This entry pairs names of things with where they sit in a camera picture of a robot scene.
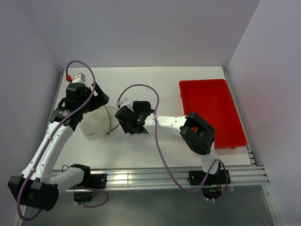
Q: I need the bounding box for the aluminium frame rail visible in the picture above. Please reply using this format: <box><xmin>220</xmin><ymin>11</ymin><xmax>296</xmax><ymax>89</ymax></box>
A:
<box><xmin>23</xmin><ymin>165</ymin><xmax>270</xmax><ymax>193</ymax></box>

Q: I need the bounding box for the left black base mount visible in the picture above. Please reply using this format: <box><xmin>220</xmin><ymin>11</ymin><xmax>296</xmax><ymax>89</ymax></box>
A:
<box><xmin>61</xmin><ymin>164</ymin><xmax>108</xmax><ymax>203</ymax></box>

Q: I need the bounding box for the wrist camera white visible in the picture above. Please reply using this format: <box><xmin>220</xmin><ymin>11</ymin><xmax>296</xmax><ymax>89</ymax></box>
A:
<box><xmin>65</xmin><ymin>73</ymin><xmax>86</xmax><ymax>84</ymax></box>
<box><xmin>117</xmin><ymin>98</ymin><xmax>132</xmax><ymax>109</ymax></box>

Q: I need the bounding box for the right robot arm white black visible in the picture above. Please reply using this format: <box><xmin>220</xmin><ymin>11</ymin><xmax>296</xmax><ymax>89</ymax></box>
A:
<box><xmin>115</xmin><ymin>106</ymin><xmax>220</xmax><ymax>184</ymax></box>

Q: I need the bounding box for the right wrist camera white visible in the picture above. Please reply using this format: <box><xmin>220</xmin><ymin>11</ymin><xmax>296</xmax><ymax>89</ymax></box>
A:
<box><xmin>117</xmin><ymin>98</ymin><xmax>132</xmax><ymax>109</ymax></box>

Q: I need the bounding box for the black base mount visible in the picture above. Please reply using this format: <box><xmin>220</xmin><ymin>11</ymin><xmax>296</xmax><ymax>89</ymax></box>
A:
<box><xmin>61</xmin><ymin>164</ymin><xmax>108</xmax><ymax>203</ymax></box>
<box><xmin>188</xmin><ymin>169</ymin><xmax>231</xmax><ymax>202</ymax></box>

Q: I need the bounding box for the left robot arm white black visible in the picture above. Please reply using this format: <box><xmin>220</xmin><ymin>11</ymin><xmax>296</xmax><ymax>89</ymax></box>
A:
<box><xmin>8</xmin><ymin>82</ymin><xmax>109</xmax><ymax>211</ymax></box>

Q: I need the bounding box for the purple cable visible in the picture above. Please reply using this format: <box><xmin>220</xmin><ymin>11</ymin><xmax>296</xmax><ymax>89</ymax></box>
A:
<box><xmin>16</xmin><ymin>60</ymin><xmax>110</xmax><ymax>221</ymax></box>
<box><xmin>117</xmin><ymin>84</ymin><xmax>229</xmax><ymax>201</ymax></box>

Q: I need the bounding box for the red plastic tray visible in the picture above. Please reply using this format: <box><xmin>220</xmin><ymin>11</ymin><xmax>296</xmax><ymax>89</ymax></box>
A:
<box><xmin>179</xmin><ymin>79</ymin><xmax>247</xmax><ymax>149</ymax></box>

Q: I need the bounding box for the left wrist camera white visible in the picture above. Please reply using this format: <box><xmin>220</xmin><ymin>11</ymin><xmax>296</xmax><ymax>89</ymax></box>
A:
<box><xmin>65</xmin><ymin>73</ymin><xmax>86</xmax><ymax>84</ymax></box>

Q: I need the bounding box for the black bra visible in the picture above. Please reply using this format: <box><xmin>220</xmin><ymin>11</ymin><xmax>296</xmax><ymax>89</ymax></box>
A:
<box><xmin>132</xmin><ymin>101</ymin><xmax>154</xmax><ymax>134</ymax></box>

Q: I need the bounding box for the white mesh laundry bag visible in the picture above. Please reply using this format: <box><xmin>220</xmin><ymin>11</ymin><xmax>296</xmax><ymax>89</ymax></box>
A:
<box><xmin>79</xmin><ymin>105</ymin><xmax>119</xmax><ymax>140</ymax></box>

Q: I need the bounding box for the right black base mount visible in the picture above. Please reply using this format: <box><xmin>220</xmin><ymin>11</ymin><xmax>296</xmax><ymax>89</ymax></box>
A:
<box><xmin>188</xmin><ymin>169</ymin><xmax>231</xmax><ymax>202</ymax></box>

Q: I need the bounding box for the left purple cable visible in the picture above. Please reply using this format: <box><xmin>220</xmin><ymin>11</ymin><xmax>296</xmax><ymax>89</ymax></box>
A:
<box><xmin>16</xmin><ymin>60</ymin><xmax>110</xmax><ymax>221</ymax></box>

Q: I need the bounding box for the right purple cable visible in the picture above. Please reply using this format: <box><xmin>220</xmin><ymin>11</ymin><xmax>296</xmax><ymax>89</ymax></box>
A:
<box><xmin>117</xmin><ymin>84</ymin><xmax>229</xmax><ymax>201</ymax></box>

